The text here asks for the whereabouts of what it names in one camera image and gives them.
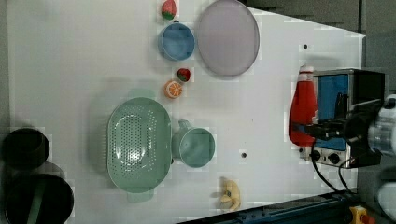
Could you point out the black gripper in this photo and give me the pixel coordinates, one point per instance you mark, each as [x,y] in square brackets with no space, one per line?
[352,126]

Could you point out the red plush ketchup bottle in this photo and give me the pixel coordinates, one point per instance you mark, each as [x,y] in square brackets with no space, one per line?
[303,107]

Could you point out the green plastic strainer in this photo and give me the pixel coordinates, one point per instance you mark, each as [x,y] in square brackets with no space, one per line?
[139,145]

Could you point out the silver black toaster oven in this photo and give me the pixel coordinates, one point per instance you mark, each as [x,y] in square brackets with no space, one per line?
[350,86]

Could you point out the yellow red emergency button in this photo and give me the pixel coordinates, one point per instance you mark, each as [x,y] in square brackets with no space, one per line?
[360,216]

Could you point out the toy banana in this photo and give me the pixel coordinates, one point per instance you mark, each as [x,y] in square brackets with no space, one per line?
[230,199]

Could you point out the purple round plate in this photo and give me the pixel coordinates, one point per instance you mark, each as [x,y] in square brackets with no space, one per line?
[228,38]

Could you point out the green plastic cup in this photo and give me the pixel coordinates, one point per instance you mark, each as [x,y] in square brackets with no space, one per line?
[194,146]

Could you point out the small toy strawberry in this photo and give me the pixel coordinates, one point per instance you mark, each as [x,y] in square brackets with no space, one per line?
[184,74]

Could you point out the toy orange half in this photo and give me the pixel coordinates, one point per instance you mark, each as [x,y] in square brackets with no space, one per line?
[172,89]

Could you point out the blue plastic cup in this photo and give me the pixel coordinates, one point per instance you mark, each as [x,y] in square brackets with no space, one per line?
[176,42]

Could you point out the toy watermelon slice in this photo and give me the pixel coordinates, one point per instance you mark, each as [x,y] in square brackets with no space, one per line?
[169,9]

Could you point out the large black round bin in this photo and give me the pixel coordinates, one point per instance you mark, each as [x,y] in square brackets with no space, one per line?
[39,199]

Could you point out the small black cylinder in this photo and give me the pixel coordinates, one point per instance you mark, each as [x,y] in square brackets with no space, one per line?
[25,149]

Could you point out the blue metal table rail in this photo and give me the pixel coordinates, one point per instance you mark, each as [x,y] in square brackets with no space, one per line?
[329,208]

